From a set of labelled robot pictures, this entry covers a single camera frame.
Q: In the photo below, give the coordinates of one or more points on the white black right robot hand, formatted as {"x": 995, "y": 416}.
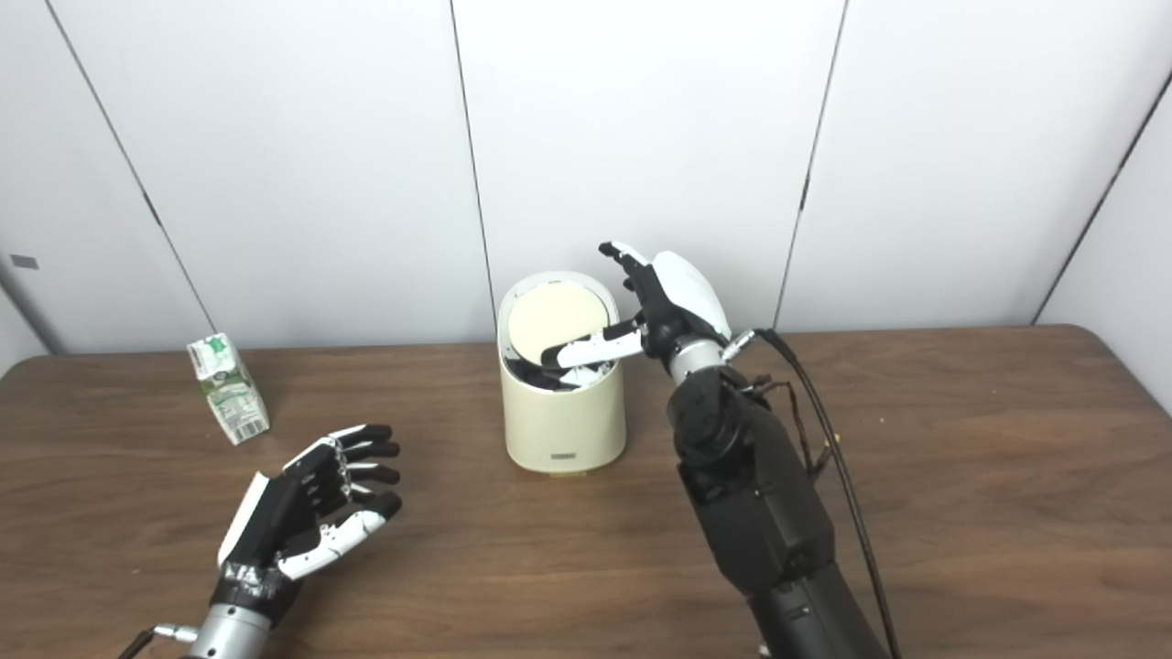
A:
{"x": 687, "y": 297}

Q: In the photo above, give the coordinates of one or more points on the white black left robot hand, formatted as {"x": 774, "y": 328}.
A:
{"x": 275, "y": 526}

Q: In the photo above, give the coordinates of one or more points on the green white milk carton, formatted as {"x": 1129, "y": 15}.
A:
{"x": 233, "y": 394}

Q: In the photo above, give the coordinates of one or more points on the cream-colored bin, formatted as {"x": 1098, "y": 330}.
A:
{"x": 563, "y": 416}

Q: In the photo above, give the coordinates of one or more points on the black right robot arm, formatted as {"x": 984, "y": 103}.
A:
{"x": 760, "y": 494}

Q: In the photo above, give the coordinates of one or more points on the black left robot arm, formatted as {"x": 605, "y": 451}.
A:
{"x": 229, "y": 631}

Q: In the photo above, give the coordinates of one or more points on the black panel hinge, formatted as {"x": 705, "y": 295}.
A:
{"x": 151, "y": 210}
{"x": 805, "y": 194}

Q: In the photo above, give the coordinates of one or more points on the small gray wall tag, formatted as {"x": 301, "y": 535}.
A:
{"x": 24, "y": 262}

